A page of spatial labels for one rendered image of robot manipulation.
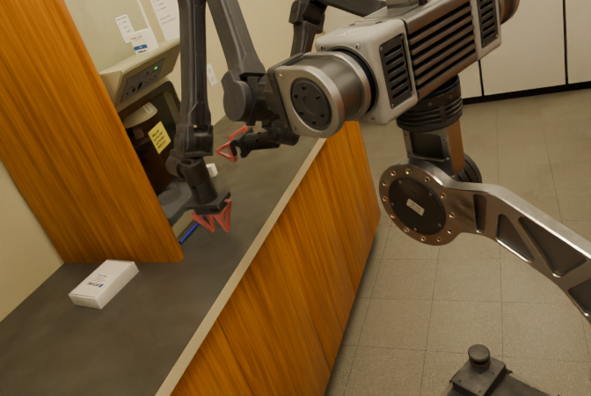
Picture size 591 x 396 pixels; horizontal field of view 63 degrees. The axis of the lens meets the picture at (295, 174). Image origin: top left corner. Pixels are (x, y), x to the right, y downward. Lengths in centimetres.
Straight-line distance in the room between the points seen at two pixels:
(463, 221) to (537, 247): 14
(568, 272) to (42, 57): 125
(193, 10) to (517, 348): 179
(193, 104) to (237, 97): 24
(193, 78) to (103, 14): 47
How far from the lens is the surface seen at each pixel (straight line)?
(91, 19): 149
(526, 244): 94
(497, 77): 435
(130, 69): 138
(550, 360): 223
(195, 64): 114
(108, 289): 149
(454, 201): 97
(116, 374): 125
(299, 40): 151
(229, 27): 100
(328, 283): 208
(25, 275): 180
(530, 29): 425
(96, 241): 166
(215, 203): 117
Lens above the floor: 169
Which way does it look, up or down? 26 degrees down
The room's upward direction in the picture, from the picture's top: 18 degrees counter-clockwise
